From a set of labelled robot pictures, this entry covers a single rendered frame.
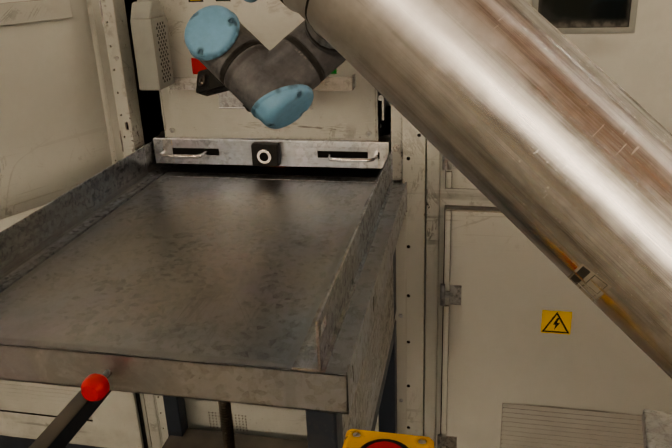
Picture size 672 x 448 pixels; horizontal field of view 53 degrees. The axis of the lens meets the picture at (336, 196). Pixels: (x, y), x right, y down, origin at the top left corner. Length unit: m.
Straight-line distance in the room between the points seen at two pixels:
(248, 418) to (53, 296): 0.85
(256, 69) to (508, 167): 0.67
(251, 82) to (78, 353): 0.45
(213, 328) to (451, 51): 0.59
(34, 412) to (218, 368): 1.28
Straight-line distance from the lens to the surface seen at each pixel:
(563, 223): 0.43
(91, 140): 1.57
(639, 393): 1.64
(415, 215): 1.43
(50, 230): 1.27
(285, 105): 1.02
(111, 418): 1.96
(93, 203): 1.38
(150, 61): 1.42
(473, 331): 1.53
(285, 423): 1.78
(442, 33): 0.42
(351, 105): 1.42
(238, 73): 1.05
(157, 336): 0.92
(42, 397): 2.04
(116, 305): 1.02
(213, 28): 1.07
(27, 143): 1.49
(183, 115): 1.54
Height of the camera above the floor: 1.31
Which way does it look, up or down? 20 degrees down
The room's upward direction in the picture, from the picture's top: 2 degrees counter-clockwise
